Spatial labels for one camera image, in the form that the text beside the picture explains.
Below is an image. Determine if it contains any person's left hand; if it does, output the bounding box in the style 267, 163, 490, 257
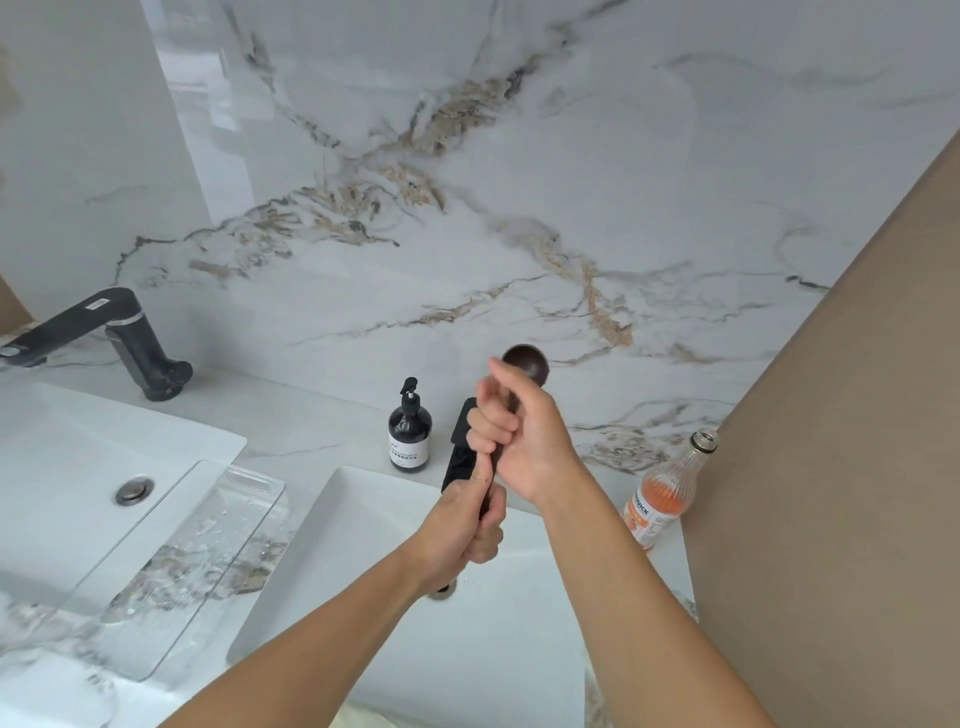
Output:
408, 461, 508, 598

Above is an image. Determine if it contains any person's right hand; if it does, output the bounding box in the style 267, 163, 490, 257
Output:
465, 356, 595, 509

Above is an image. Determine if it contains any person's left forearm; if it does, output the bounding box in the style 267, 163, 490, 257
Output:
159, 540, 430, 728

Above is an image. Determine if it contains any person's right forearm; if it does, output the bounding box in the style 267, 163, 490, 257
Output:
535, 468, 775, 728

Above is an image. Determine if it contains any black square faucet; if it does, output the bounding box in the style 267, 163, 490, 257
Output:
440, 396, 483, 496

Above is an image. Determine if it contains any black pump soap bottle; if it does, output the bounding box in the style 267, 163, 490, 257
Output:
387, 377, 433, 475

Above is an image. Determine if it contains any white rectangular sink basin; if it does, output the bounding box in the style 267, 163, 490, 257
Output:
0, 381, 249, 618
226, 465, 696, 728

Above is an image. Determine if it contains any glass bottle with orange drink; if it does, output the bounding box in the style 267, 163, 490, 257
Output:
621, 428, 720, 553

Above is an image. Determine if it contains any clear acrylic tray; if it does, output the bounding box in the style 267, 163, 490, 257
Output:
55, 459, 288, 684

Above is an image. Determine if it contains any black faucet with chrome ring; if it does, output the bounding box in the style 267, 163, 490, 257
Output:
0, 287, 195, 402

